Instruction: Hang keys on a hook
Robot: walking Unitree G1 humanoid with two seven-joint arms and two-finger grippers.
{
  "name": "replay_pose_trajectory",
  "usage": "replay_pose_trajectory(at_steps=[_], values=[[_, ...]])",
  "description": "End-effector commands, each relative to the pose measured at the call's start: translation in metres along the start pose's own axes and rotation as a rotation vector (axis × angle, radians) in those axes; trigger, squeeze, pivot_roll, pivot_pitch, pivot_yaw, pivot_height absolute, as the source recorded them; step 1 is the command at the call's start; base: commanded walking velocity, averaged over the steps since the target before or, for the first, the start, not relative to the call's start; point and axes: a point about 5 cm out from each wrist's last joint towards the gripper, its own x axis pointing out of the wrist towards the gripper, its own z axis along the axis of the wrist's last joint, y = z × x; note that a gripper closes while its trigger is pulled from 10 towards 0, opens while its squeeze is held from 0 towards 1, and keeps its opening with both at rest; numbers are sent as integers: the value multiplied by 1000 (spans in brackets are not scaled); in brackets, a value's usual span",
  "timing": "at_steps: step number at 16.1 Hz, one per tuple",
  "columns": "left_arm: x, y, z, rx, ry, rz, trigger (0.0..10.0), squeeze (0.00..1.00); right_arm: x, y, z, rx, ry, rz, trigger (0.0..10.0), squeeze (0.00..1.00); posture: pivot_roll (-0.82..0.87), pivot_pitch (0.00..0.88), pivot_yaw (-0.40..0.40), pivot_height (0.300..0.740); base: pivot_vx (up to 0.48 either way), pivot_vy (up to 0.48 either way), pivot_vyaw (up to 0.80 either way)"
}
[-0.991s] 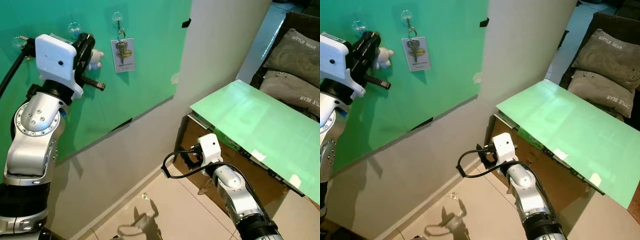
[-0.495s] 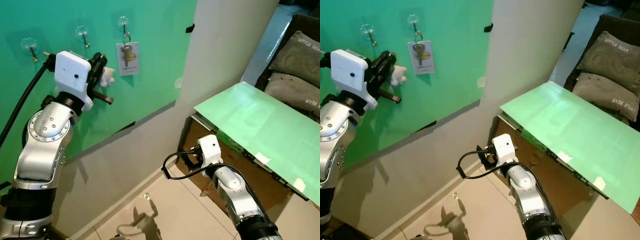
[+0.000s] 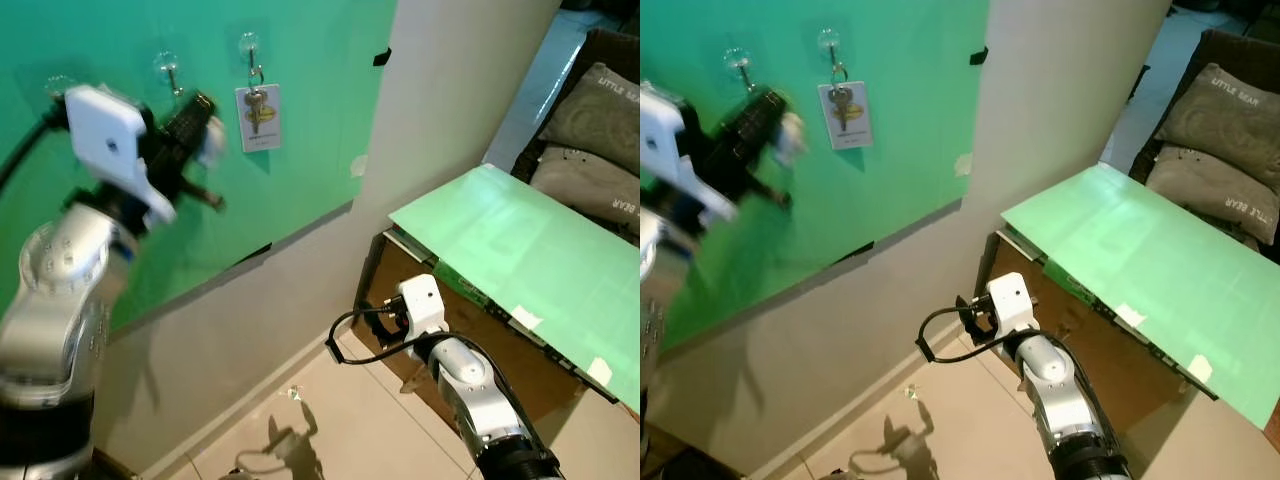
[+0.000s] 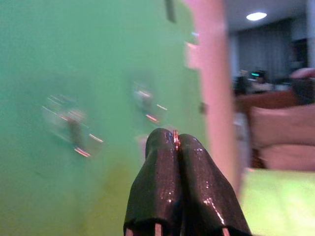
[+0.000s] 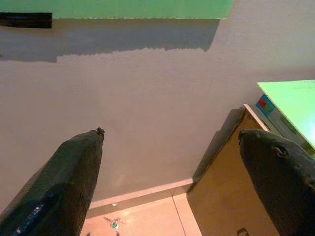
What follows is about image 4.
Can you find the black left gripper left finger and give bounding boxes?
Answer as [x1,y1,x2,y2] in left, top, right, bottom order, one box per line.
[123,127,183,236]

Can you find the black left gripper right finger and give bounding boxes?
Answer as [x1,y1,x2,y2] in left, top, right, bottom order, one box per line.
[177,134,252,236]

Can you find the copper key ring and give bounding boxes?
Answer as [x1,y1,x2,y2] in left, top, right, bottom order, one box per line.
[172,129,180,150]

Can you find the grey pillow with white print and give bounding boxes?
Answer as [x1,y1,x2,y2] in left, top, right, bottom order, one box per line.
[258,144,315,171]

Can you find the plain grey pillow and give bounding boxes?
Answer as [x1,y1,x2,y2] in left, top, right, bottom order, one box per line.
[250,104,315,148]

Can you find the brown wooden furniture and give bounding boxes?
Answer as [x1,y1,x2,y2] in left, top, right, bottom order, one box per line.
[235,90,299,113]

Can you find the grey curtain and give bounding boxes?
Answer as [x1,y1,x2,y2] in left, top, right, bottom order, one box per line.
[238,21,294,82]

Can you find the round ceiling light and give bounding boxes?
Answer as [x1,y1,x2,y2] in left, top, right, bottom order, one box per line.
[246,12,268,21]

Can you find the small metal wall hook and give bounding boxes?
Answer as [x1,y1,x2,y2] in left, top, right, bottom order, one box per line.
[131,80,168,124]

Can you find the large metal wall hook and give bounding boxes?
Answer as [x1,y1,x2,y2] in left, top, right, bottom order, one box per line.
[41,94,104,158]

